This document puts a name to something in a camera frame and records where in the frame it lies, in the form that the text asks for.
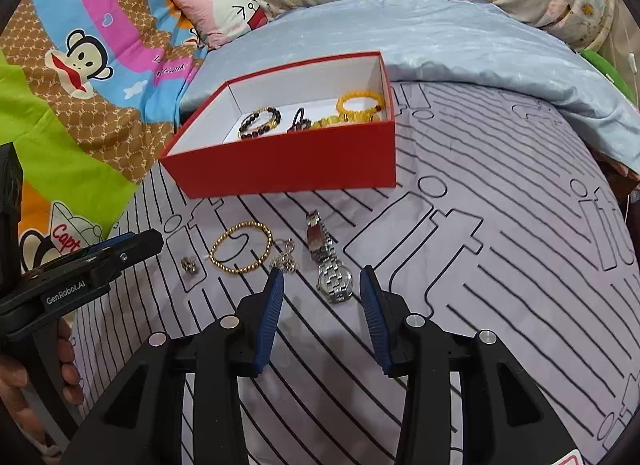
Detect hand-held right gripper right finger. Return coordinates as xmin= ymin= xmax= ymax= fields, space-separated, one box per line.
xmin=359 ymin=265 xmax=588 ymax=465

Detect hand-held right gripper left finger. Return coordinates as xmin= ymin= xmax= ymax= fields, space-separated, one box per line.
xmin=60 ymin=266 xmax=286 ymax=465

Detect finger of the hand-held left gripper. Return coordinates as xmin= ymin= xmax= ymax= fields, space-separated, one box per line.
xmin=85 ymin=232 xmax=137 ymax=255
xmin=20 ymin=229 xmax=165 ymax=296

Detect silver wrist watch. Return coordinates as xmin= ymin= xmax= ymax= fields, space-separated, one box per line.
xmin=305 ymin=211 xmax=355 ymax=305

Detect red cardboard box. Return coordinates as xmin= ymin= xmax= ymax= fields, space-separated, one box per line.
xmin=159 ymin=51 xmax=398 ymax=200

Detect dark purple bead bracelet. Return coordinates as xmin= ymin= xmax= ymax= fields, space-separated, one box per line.
xmin=238 ymin=105 xmax=282 ymax=141
xmin=287 ymin=108 xmax=314 ymax=135

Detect yellow translucent bead bracelet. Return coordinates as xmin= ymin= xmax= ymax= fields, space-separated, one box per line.
xmin=312 ymin=113 xmax=382 ymax=130

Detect orange bead bracelet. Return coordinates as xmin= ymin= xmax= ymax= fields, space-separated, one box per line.
xmin=335 ymin=89 xmax=387 ymax=122

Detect person's left hand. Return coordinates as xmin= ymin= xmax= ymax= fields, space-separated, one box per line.
xmin=0 ymin=317 xmax=86 ymax=452

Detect silver earrings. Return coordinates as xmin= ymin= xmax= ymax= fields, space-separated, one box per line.
xmin=270 ymin=239 xmax=300 ymax=276

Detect cartoon monkey printed blanket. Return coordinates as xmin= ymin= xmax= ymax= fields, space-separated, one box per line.
xmin=0 ymin=0 xmax=212 ymax=277

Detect grey striped bed sheet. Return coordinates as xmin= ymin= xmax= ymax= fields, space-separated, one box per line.
xmin=65 ymin=80 xmax=640 ymax=465

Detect pink cartoon pillow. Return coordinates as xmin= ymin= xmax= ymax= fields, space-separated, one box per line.
xmin=169 ymin=0 xmax=274 ymax=50

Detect light blue blanket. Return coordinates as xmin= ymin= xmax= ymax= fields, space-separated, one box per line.
xmin=179 ymin=0 xmax=640 ymax=174

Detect green plastic object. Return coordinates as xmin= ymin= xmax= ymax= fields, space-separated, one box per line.
xmin=581 ymin=48 xmax=634 ymax=96

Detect gold bead bracelet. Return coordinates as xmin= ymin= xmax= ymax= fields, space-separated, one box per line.
xmin=209 ymin=221 xmax=274 ymax=275

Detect white cable with switch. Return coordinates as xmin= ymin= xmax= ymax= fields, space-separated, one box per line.
xmin=622 ymin=40 xmax=638 ymax=78

